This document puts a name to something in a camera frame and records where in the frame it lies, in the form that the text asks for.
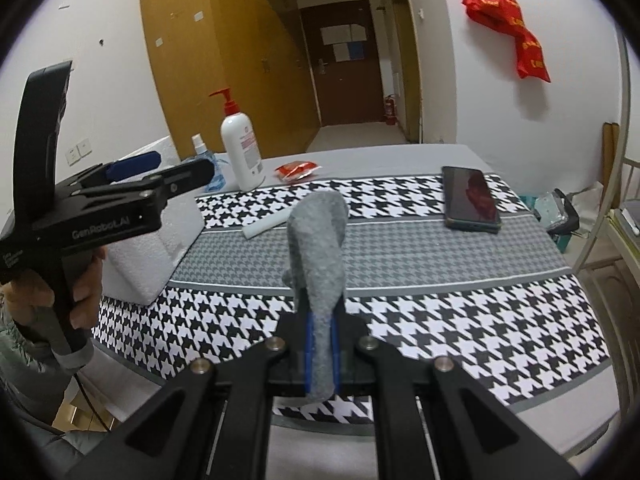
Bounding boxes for dark brown door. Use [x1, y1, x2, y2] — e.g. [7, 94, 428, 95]
[300, 0, 387, 127]

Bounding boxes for white red-pump lotion bottle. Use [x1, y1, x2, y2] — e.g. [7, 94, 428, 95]
[209, 88, 266, 192]

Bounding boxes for wooden side door frame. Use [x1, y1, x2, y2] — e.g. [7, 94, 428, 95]
[387, 0, 425, 144]

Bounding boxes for white metal chair frame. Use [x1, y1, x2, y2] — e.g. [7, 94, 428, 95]
[572, 156, 640, 273]

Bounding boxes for small blue spray bottle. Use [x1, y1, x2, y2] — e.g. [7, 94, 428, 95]
[191, 133, 229, 192]

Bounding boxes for grey sock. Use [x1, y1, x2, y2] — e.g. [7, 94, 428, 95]
[281, 191, 349, 403]

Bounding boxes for white foam box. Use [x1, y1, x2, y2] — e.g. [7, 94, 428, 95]
[102, 135, 206, 307]

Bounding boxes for black cable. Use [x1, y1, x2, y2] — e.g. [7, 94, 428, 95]
[74, 369, 115, 433]

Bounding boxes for red snack packet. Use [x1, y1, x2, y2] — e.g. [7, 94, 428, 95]
[274, 160, 321, 182]

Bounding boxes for white double wall socket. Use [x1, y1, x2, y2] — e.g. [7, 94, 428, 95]
[66, 138, 94, 166]

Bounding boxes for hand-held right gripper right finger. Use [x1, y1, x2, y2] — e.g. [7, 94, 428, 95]
[330, 305, 581, 480]

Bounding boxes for red plastic bag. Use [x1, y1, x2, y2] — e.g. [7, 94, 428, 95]
[462, 0, 552, 84]

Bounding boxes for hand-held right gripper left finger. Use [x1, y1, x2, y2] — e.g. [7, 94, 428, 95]
[65, 310, 315, 480]

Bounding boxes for white tube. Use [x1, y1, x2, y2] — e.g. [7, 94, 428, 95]
[243, 211, 289, 241]

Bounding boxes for black smartphone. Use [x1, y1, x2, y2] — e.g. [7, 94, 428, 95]
[441, 165, 502, 234]

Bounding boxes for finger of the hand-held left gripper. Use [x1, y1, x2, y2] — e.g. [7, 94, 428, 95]
[75, 159, 217, 200]
[55, 152, 162, 189]

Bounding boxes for paper notices on door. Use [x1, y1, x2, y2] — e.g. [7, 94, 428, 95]
[320, 24, 367, 63]

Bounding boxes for grey bed sheet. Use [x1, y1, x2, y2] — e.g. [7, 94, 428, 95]
[200, 144, 621, 461]

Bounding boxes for person's left forearm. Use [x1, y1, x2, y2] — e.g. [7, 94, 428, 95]
[0, 305, 96, 433]

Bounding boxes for wooden wardrobe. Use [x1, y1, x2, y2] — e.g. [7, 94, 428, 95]
[138, 0, 321, 159]

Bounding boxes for person's left hand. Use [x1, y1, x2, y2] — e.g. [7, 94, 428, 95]
[7, 249, 107, 342]

